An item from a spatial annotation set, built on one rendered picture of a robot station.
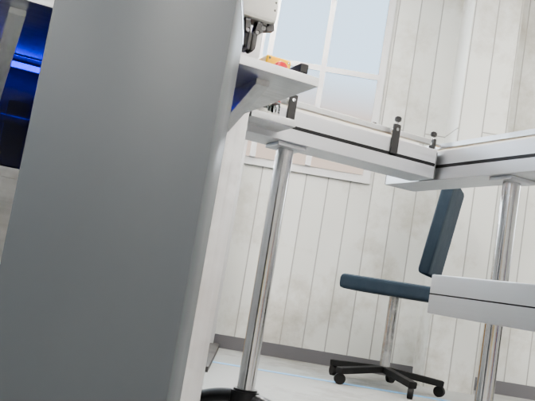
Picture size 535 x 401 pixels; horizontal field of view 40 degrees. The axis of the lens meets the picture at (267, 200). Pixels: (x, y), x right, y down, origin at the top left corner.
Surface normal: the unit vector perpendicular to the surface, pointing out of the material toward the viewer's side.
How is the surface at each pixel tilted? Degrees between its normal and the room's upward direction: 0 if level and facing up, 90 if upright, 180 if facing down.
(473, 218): 90
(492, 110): 90
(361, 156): 90
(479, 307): 90
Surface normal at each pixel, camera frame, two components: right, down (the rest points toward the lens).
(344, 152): 0.42, -0.04
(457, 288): -0.90, -0.19
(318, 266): 0.02, -0.11
